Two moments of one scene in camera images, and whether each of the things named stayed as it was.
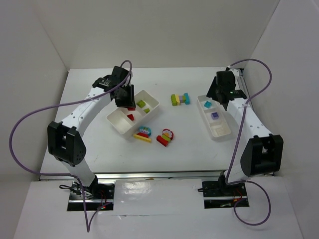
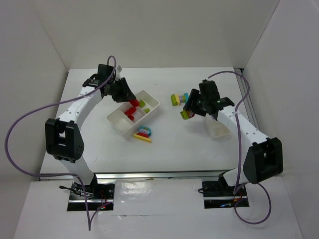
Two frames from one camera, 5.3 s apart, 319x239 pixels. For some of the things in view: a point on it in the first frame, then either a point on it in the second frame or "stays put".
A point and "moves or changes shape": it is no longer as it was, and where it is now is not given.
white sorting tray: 127,122 stays put
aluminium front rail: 148,176 stays put
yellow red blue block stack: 142,138 stays put
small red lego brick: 131,116 stays put
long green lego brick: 174,100 stays put
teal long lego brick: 187,98 stays put
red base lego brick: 162,141 moves or changes shape
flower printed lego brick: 168,133 -> 190,113
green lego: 166,138 -> 184,114
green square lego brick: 141,103 stays put
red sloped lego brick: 143,135 stays put
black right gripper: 216,90 -> 197,104
